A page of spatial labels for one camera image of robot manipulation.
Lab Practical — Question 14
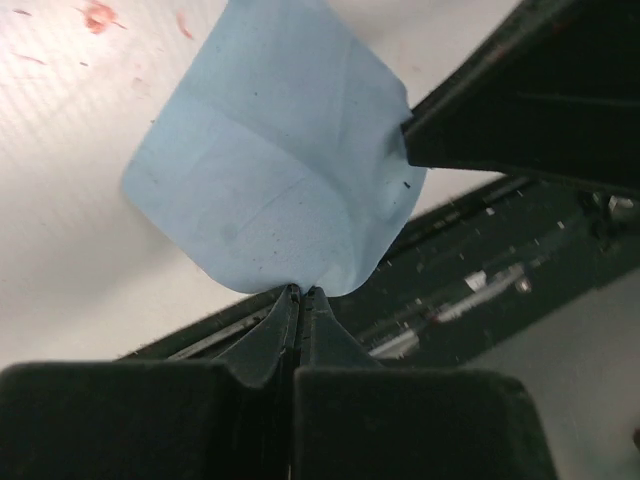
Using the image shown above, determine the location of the blue cleaning cloth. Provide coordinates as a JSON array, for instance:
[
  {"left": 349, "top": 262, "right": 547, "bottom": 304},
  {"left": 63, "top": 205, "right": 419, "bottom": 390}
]
[{"left": 122, "top": 1, "right": 425, "bottom": 297}]

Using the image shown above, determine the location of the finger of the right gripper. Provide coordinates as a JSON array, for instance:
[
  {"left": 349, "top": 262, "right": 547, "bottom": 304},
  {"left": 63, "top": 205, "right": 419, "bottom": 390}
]
[{"left": 404, "top": 1, "right": 639, "bottom": 188}]

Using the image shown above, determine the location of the black mounting base rail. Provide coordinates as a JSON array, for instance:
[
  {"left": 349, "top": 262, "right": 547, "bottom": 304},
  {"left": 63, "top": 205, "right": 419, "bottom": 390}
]
[{"left": 133, "top": 179, "right": 639, "bottom": 367}]

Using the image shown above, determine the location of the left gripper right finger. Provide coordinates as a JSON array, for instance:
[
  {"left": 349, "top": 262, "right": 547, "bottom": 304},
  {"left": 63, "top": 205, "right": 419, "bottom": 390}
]
[{"left": 292, "top": 288, "right": 550, "bottom": 479}]

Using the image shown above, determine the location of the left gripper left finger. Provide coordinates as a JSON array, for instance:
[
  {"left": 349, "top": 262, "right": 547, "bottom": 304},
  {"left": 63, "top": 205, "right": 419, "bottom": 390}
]
[{"left": 1, "top": 286, "right": 300, "bottom": 479}]

